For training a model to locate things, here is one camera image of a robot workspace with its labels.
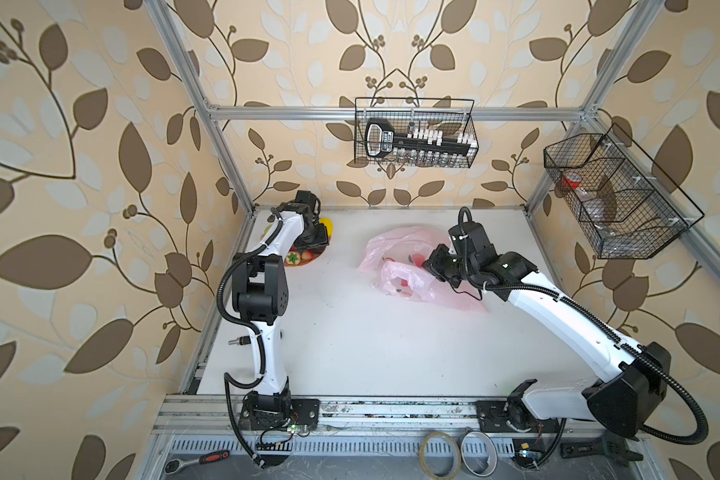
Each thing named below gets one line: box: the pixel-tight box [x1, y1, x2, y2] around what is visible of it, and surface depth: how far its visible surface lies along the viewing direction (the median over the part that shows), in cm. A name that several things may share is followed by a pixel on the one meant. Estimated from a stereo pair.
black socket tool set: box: [365, 118, 478, 163], surface depth 86 cm
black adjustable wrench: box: [561, 436, 644, 467], surface depth 71 cm
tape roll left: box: [419, 431, 461, 480], surface depth 71 cm
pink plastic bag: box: [359, 226, 488, 312], surface depth 74 cm
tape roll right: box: [457, 427, 499, 478], surface depth 71 cm
